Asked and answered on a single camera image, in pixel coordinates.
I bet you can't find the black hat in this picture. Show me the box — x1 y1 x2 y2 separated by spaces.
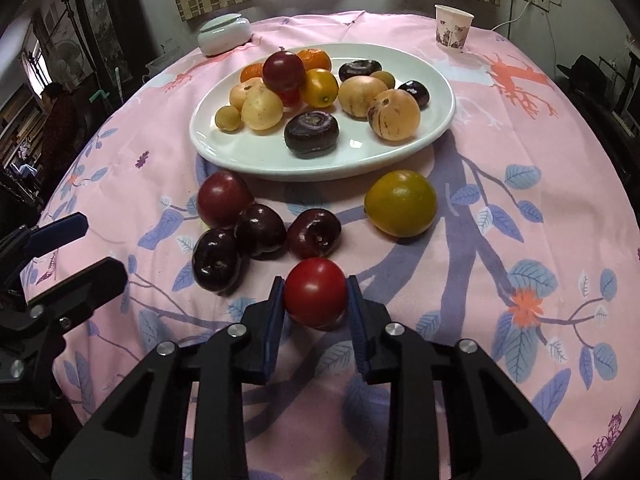
556 55 608 91

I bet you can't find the large pale yellow pepino melon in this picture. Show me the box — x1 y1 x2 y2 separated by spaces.
367 89 421 141

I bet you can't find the printed paper cup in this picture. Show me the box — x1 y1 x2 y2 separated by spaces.
434 4 475 53

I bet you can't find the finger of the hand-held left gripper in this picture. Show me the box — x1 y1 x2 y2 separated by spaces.
25 256 128 341
0 212 90 281

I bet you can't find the dark coat stand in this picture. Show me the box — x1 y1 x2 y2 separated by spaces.
59 0 86 86

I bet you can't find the large dark water chestnut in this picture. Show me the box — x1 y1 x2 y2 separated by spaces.
284 110 340 155

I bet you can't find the white cable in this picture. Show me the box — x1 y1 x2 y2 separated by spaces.
490 0 533 32

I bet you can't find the dark monitor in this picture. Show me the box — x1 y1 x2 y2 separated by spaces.
612 80 640 136

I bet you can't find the dark red cherry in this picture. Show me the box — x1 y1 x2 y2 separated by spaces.
397 80 431 109
286 208 344 261
192 228 244 294
234 203 287 261

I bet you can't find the green yellow orange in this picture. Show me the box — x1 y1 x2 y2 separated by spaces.
363 170 438 238

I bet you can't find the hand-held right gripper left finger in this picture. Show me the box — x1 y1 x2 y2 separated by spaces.
52 276 287 480

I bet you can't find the white ceramic plate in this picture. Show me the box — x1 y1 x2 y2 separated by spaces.
189 42 457 182

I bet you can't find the pink floral tablecloth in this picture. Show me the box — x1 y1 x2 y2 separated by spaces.
22 10 640 480

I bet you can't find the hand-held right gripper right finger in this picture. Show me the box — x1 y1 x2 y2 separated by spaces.
346 275 583 480

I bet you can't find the electric fan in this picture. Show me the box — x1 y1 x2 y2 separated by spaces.
52 40 83 86

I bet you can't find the dark red plum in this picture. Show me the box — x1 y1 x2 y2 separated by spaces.
196 170 256 231
262 51 307 93

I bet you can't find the white lidded ceramic jar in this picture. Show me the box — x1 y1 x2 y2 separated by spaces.
196 13 252 57

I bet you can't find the small dark water chestnut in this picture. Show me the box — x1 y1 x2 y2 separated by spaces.
338 59 383 83

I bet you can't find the yellow cherry tomato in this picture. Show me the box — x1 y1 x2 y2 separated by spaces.
299 68 339 109

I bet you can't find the dark framed picture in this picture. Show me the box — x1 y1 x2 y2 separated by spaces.
72 0 133 96

